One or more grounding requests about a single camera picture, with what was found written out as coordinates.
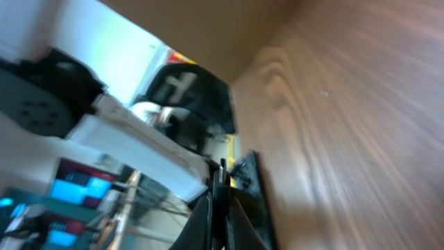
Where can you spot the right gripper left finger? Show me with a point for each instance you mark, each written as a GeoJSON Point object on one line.
{"type": "Point", "coordinates": [196, 235]}

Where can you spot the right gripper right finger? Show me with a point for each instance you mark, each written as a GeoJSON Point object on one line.
{"type": "Point", "coordinates": [240, 233]}

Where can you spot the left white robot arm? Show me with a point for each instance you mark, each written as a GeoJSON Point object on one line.
{"type": "Point", "coordinates": [58, 96]}

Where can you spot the black office chair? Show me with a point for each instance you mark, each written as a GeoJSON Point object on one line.
{"type": "Point", "coordinates": [193, 88]}

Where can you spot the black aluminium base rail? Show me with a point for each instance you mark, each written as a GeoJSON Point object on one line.
{"type": "Point", "coordinates": [248, 177]}

